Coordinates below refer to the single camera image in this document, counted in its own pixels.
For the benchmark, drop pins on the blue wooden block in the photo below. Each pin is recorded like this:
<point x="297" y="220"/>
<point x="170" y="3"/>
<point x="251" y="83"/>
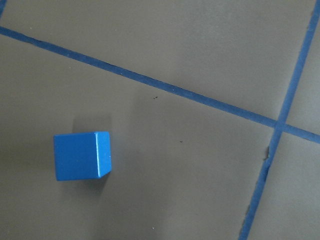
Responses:
<point x="82" y="156"/>

